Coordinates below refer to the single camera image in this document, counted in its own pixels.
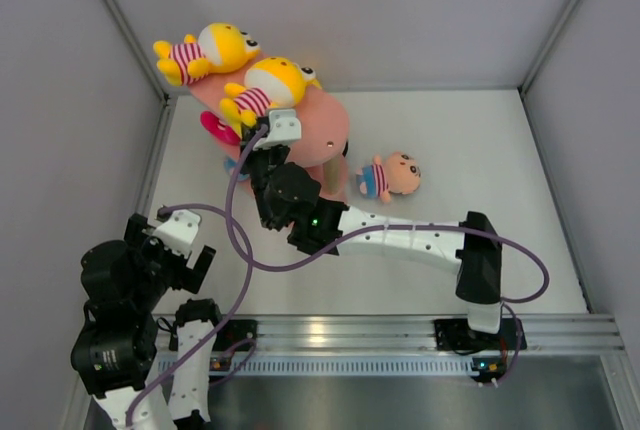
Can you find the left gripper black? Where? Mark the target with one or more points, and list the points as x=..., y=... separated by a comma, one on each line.
x=139, y=240

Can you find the blue plush under shelf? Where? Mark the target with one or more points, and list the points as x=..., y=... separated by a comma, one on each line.
x=229, y=166

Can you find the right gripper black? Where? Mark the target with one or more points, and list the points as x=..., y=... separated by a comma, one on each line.
x=254, y=155

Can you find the pink three-tier wooden shelf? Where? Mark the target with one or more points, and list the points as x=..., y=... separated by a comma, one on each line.
x=325, y=127

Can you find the peach-faced boy plush doll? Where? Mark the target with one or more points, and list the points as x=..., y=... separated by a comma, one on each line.
x=398, y=173

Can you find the yellow plush striped shirt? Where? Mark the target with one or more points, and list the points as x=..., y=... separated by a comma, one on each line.
x=271, y=83

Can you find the aluminium front rail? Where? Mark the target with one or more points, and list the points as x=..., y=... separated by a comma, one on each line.
x=546, y=334

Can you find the pink plush striped shirt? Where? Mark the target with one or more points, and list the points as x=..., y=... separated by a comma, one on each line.
x=218, y=129

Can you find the large yellow plush on shelf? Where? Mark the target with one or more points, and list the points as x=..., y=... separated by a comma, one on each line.
x=220, y=48

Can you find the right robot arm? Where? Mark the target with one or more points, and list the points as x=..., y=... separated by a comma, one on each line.
x=469, y=249

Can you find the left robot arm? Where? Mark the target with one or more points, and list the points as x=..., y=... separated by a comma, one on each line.
x=115, y=354

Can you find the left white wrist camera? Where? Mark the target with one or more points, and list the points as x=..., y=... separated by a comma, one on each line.
x=179, y=232

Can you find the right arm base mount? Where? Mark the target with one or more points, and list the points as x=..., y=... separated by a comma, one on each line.
x=454, y=335

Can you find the slotted grey cable duct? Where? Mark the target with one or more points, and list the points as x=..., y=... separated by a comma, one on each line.
x=339, y=365

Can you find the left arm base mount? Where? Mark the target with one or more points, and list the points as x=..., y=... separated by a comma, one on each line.
x=235, y=331

